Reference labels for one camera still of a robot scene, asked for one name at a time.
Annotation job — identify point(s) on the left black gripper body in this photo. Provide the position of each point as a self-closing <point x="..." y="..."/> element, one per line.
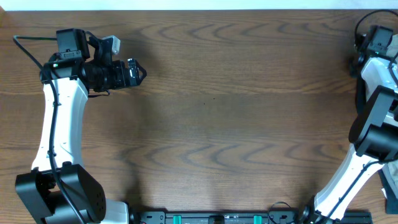
<point x="104" y="78"/>

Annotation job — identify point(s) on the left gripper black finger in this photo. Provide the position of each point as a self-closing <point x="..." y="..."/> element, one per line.
<point x="140" y="68"/>
<point x="140" y="78"/>

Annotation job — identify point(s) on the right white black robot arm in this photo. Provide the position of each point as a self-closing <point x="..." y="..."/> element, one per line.
<point x="372" y="137"/>

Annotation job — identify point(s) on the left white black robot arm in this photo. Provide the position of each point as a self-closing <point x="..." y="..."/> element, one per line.
<point x="58" y="188"/>

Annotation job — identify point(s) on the grey folded garment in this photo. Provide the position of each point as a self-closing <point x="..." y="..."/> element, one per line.
<point x="392" y="49"/>

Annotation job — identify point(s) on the dark folded cloth pile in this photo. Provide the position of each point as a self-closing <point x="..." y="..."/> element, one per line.
<point x="391" y="199"/>

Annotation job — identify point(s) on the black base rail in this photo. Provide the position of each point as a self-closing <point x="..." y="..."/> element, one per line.
<point x="162" y="217"/>

